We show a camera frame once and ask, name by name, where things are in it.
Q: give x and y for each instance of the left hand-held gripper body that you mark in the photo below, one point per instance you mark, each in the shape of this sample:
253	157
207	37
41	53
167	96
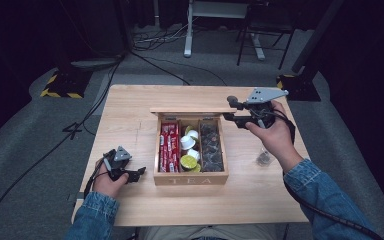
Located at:
120	156

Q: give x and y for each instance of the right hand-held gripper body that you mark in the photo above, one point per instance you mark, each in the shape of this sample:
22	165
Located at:
263	95

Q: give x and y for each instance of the clear plastic cup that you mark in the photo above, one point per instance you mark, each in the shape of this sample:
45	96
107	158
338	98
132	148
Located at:
264	156

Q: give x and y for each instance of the wooden tea box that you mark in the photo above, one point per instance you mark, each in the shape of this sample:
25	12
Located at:
190	180

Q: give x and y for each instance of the person's left hand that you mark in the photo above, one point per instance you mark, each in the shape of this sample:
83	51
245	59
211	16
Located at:
106	186

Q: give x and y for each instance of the person's right hand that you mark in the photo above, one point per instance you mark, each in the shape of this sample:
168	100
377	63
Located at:
278	140

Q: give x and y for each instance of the red stick packet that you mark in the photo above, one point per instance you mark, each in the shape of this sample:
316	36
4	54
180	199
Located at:
174	148
164	148

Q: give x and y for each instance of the yellow-black striped stand base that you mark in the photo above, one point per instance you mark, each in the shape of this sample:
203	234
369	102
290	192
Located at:
63	86
298	88

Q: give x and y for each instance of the pile of dark packets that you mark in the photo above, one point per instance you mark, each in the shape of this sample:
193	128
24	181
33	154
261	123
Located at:
211	146

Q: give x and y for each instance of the pile of green-lidded white capsules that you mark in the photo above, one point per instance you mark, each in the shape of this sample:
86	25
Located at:
187	142

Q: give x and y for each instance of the dark slanted stand pole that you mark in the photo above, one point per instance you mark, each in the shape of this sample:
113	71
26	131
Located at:
316	36

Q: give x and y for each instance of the black metal chair frame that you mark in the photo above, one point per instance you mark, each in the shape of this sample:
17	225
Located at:
246	40

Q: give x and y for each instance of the white desk frame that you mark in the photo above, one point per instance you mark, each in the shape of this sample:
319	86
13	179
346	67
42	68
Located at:
188	33

